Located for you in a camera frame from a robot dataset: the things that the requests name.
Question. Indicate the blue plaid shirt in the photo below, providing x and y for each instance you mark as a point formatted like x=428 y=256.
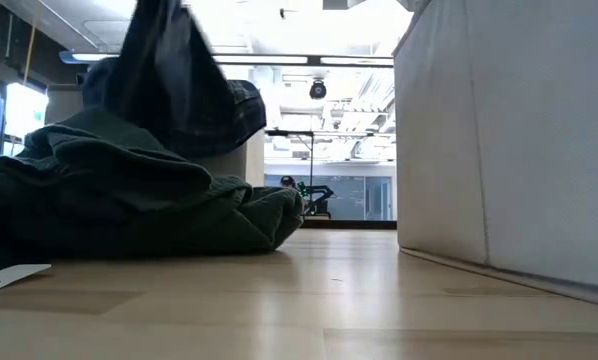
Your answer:
x=169 y=90

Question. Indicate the black background robot arm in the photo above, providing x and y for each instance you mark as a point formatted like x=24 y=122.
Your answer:
x=321 y=197

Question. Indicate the person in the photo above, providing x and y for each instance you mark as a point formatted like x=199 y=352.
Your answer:
x=288 y=182

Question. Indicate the overhead light bar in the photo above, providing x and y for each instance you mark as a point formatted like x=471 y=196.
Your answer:
x=349 y=60

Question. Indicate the dark green garment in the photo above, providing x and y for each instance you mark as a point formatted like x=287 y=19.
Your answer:
x=129 y=200

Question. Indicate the white fabric storage bin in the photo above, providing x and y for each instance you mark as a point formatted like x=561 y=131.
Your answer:
x=529 y=150

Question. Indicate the window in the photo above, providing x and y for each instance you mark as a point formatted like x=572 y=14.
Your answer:
x=24 y=110

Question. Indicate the white paper label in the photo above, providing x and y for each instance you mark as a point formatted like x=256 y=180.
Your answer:
x=9 y=275

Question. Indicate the black overhead camera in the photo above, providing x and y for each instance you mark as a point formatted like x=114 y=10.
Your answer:
x=318 y=90

